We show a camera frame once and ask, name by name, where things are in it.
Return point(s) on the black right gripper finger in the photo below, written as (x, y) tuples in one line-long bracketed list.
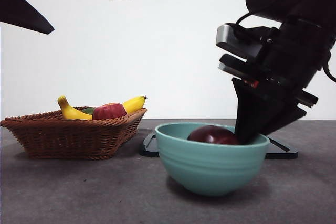
[(254, 113), (288, 120)]

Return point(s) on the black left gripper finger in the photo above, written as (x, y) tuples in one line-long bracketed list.
[(18, 11)]

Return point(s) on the dark purple plum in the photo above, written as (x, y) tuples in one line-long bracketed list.
[(212, 134)]

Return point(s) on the teal ribbed bowl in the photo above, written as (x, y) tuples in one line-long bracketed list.
[(210, 171)]

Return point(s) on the black rectangular tray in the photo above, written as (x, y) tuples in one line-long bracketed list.
[(281, 151)]

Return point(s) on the yellow banana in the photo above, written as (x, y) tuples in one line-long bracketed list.
[(71, 113)]

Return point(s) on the green fruit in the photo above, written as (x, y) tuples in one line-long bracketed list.
[(88, 110)]

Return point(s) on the red apple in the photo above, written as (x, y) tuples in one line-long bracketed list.
[(109, 111)]

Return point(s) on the brown wicker basket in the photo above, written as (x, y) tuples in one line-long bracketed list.
[(71, 140)]

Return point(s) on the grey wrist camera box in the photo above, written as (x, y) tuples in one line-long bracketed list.
[(231, 37)]

